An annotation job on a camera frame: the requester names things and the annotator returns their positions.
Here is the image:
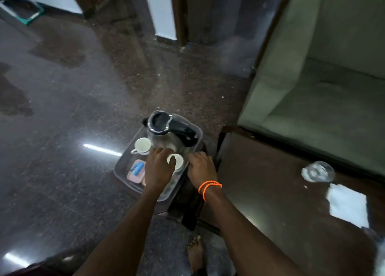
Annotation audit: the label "person's right hand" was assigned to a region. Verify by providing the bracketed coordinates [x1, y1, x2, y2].
[187, 152, 218, 189]

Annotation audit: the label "person's left hand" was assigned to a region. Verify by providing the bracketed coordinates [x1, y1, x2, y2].
[144, 147, 177, 192]

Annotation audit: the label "blue clip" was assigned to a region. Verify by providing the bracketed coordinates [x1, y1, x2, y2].
[131, 160, 145, 177]

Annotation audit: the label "white ceramic cup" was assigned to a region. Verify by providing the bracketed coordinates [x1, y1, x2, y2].
[130, 137, 152, 156]
[166, 153, 184, 173]

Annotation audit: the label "grey plastic tray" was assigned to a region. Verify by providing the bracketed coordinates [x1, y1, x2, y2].
[113, 113, 204, 203]

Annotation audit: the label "pink rectangular box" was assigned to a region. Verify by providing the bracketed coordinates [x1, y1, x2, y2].
[126, 159, 146, 184]

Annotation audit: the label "steel electric kettle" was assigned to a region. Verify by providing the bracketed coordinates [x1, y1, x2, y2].
[141, 110, 200, 154]

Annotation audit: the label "clear drinking glass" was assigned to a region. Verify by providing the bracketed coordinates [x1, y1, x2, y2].
[301, 160, 336, 184]

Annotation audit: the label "white paper napkin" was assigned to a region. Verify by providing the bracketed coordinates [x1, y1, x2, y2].
[326, 183, 370, 229]

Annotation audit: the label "clear zip bag blue seal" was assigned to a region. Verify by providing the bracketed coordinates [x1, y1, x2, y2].
[362, 227, 385, 276]

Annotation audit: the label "person's right forearm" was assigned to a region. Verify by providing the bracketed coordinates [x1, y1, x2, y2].
[203, 185, 304, 276]

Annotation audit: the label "person's left forearm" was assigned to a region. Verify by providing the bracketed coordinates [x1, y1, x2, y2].
[72, 185, 164, 276]

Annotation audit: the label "dark wooden coffee table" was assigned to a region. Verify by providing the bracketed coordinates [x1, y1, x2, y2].
[198, 126, 385, 276]

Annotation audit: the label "person's left foot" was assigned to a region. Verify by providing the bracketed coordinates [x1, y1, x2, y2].
[187, 235, 205, 275]

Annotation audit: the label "dark wooden stool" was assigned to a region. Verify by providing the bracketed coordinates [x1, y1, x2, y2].
[132, 140, 223, 236]

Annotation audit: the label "green fabric armchair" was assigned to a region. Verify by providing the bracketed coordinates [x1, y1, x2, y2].
[237, 0, 385, 177]

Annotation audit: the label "dark brown wooden door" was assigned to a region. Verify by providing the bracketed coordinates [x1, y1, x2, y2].
[170, 0, 298, 78]

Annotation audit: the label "white folding table green feet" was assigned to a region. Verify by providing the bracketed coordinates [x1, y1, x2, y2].
[0, 0, 46, 26]

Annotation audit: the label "orange wrist bracelet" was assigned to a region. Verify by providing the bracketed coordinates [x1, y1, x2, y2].
[198, 180, 223, 202]

